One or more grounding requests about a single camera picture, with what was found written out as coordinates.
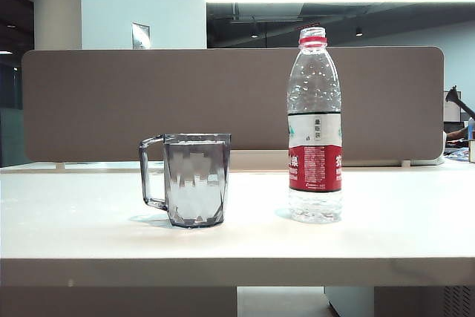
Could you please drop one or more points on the clear grey faceted plastic mug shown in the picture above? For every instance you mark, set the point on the clear grey faceted plastic mug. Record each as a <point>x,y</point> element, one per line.
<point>196,183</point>

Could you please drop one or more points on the small blue bottle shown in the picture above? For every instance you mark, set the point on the small blue bottle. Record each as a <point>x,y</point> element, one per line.
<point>471,129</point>

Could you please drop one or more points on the flat white desk device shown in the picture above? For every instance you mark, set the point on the flat white desk device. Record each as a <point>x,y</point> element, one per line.
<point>371,162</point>

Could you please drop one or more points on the person's bare forearm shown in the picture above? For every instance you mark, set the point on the person's bare forearm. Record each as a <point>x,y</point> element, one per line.
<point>458,134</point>

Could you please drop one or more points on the white partition foot bracket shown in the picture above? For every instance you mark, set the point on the white partition foot bracket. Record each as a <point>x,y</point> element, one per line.
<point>406,163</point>
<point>59,165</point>

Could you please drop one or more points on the teal office divider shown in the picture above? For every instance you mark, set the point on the teal office divider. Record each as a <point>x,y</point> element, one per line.
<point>10,139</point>

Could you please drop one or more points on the clear water bottle red label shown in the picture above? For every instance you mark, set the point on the clear water bottle red label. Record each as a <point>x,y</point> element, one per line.
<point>315,168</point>

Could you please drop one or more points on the brown fabric desk partition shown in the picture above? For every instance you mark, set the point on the brown fabric desk partition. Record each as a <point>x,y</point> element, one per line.
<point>148,105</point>

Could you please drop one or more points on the grey cabinet with vents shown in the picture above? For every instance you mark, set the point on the grey cabinet with vents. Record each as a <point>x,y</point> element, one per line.
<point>408,302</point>

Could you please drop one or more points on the framed sign on pillar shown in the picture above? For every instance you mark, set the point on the framed sign on pillar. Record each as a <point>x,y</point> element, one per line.
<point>141,35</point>

